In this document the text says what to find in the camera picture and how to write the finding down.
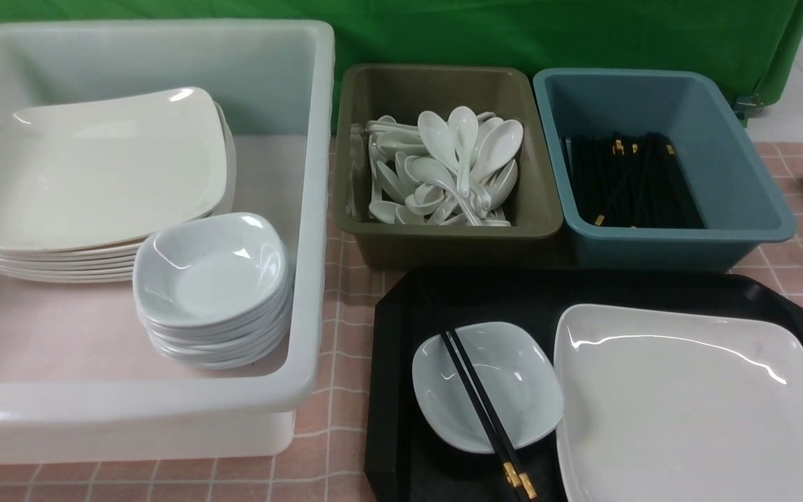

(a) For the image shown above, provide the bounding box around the black chopstick gold tip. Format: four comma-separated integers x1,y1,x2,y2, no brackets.
418,280,527,501
434,295,538,501

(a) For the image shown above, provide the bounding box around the olive plastic bin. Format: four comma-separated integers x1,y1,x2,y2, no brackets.
332,64,576,270

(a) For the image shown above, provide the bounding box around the large white square plate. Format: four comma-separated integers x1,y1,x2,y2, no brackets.
553,304,803,501

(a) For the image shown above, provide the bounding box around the large white plastic tub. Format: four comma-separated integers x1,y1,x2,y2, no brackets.
0,19,335,464

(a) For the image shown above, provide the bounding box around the small white square bowl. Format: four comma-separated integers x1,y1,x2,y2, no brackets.
411,321,564,454

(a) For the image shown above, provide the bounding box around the teal plastic bin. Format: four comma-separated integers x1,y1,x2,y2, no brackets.
533,68,797,271

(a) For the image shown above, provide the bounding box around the stack of small white bowls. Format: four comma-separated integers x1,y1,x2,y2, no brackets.
132,213,294,370

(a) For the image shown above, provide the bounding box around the black chopsticks pile in bin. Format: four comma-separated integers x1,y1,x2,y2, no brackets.
560,132,708,229

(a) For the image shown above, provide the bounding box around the stack of white square plates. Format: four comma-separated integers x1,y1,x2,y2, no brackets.
0,88,236,283

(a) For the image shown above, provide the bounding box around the black plastic serving tray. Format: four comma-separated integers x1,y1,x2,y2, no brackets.
364,268,803,501

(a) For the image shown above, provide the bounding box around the pink checkered tablecloth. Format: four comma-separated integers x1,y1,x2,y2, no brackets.
0,142,803,501

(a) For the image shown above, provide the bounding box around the white spoons pile in bin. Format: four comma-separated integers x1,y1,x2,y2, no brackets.
353,106,525,227

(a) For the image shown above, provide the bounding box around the metal binder clip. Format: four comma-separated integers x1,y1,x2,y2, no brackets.
733,94,767,121

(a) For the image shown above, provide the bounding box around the green backdrop cloth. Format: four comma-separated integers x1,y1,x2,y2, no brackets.
0,1,803,105

